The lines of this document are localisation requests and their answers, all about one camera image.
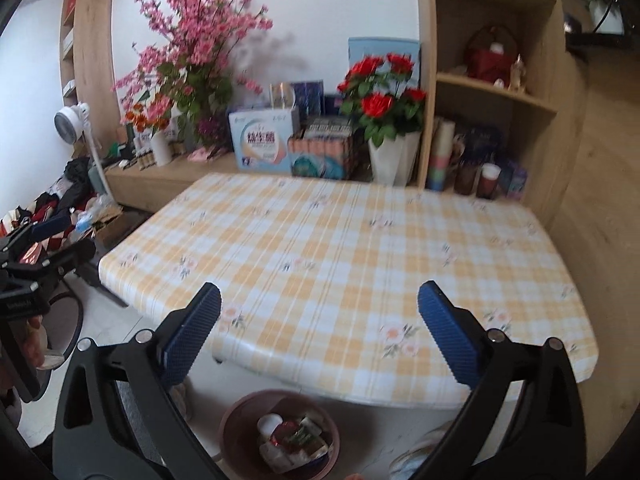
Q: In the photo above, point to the red rose bouquet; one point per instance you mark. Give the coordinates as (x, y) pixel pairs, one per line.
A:
(379, 96)

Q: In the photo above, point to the purple small box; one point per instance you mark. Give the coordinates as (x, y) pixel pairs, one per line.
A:
(512, 182)

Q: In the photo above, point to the orange flowers white vase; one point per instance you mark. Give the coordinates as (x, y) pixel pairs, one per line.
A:
(151, 145)

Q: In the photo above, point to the stack of coloured cups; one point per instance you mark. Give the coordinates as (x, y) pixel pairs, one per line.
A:
(443, 142)

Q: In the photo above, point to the left hand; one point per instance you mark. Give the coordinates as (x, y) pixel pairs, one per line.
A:
(32, 350)

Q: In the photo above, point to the light blue upright box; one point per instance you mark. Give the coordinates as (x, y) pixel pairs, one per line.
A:
(360, 47)

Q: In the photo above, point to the pink cherry blossom arrangement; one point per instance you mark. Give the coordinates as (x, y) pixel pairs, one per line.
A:
(188, 78)

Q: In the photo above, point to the white standing fan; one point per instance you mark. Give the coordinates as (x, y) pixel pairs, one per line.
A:
(85, 173)

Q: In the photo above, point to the pink teal packaged box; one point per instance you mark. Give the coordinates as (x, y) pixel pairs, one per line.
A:
(324, 149)

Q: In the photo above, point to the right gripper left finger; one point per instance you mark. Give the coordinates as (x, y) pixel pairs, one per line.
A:
(93, 438)

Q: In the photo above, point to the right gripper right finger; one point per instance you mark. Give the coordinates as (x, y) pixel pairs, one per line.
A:
(546, 437)

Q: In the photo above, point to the plaid floral tablecloth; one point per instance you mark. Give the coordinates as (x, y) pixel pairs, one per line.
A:
(319, 281)

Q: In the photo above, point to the dark brown cup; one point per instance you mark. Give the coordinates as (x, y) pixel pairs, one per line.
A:
(465, 180)

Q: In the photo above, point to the white ribbed vase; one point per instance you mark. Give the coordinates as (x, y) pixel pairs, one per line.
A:
(392, 163)

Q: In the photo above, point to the red white paper cup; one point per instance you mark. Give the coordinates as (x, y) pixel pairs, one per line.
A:
(487, 185)

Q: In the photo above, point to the brown trash bin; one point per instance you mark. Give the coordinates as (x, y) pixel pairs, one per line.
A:
(239, 438)

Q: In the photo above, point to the blue white probiotic box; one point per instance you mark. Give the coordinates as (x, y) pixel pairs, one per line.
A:
(260, 139)

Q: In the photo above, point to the red basket on shelf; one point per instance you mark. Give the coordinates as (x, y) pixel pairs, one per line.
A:
(490, 54)

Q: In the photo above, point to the wooden shelf unit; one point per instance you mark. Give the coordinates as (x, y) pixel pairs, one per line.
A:
(542, 123)

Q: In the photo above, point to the silver dark blue box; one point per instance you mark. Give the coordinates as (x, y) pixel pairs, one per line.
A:
(307, 96)

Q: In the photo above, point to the low wooden cabinet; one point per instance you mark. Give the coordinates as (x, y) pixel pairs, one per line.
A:
(152, 188)

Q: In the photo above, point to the trash in bin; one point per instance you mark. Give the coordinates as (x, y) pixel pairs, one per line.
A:
(289, 444)

